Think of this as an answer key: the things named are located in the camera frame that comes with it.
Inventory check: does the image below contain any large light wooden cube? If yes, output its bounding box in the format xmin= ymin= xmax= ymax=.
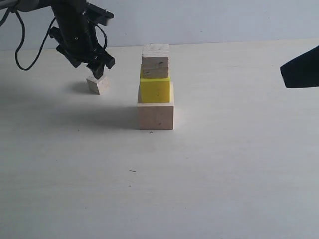
xmin=137 ymin=82 xmax=174 ymax=130

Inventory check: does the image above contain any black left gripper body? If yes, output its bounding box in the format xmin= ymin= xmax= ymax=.
xmin=49 ymin=0 xmax=115 ymax=69

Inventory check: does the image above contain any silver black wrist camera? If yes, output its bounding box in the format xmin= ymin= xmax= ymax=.
xmin=85 ymin=2 xmax=114 ymax=26

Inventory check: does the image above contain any yellow cube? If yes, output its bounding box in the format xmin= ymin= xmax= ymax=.
xmin=140 ymin=64 xmax=170 ymax=103

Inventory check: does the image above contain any medium ridged wooden cube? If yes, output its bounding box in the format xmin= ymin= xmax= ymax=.
xmin=142 ymin=43 xmax=169 ymax=79

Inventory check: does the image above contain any small pale wooden cube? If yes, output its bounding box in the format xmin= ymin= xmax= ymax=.
xmin=86 ymin=75 xmax=109 ymax=95

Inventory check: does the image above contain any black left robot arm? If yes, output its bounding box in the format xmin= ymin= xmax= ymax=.
xmin=0 ymin=0 xmax=115 ymax=79

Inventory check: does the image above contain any black camera cable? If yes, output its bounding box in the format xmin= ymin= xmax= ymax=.
xmin=0 ymin=7 xmax=108 ymax=71

